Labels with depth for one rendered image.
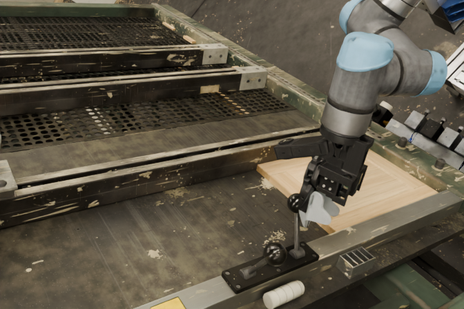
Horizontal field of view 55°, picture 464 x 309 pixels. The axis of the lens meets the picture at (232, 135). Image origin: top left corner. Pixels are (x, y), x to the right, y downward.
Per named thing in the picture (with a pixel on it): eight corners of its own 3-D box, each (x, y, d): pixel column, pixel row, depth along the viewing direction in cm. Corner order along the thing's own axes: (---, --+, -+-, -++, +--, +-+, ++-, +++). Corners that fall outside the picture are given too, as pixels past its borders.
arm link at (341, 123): (318, 101, 70) (339, 90, 77) (311, 127, 73) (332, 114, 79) (363, 119, 67) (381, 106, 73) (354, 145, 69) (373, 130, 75)
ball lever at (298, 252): (311, 260, 86) (311, 194, 84) (296, 265, 84) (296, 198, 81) (297, 252, 89) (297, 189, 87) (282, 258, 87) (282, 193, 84)
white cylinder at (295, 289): (271, 313, 79) (304, 298, 84) (274, 301, 78) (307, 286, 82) (261, 301, 81) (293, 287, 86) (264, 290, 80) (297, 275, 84)
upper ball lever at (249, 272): (257, 282, 81) (295, 257, 71) (240, 289, 79) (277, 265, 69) (248, 262, 82) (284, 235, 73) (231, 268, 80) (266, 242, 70)
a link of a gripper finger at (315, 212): (320, 246, 79) (334, 204, 75) (292, 230, 82) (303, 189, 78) (328, 238, 82) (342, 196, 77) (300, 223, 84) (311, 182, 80)
